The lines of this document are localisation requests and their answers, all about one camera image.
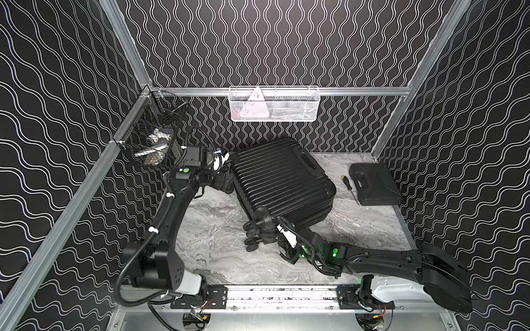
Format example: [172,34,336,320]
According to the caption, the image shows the black ribbed hard-shell suitcase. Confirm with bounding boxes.
[229,138,336,252]

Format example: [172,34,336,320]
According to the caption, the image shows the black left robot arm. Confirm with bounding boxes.
[114,146,234,307]

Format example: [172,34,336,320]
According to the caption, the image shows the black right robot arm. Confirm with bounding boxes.
[275,217,473,314]

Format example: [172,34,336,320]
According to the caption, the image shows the silver items in black basket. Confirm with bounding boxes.
[133,128,173,166]

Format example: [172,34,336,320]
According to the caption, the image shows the pink triangular card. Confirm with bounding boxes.
[239,87,270,121]

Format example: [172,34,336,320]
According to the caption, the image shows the black plastic tool case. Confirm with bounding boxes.
[349,163,403,206]

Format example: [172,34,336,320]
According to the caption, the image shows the black wire corner basket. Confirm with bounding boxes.
[117,89,190,168]

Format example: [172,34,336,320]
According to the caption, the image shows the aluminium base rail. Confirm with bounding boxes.
[107,285,460,330]

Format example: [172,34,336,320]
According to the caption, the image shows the white wire wall basket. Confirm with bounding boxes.
[228,86,321,123]

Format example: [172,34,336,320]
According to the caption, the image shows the black handled screwdriver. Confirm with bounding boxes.
[342,175,360,205]

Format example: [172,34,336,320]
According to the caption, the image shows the aluminium frame crossbar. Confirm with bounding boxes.
[150,86,411,97]

